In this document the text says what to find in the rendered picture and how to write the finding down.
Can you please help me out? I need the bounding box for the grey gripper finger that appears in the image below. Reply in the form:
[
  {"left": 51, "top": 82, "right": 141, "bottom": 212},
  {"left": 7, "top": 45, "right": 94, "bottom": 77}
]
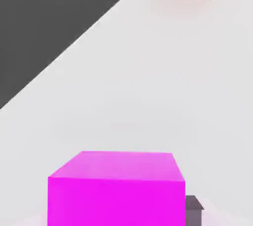
[{"left": 185, "top": 195, "right": 238, "bottom": 226}]

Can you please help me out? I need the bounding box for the small magenta cube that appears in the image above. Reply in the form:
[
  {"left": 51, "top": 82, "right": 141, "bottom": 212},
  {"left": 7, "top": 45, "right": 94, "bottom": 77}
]
[{"left": 47, "top": 150, "right": 186, "bottom": 226}]

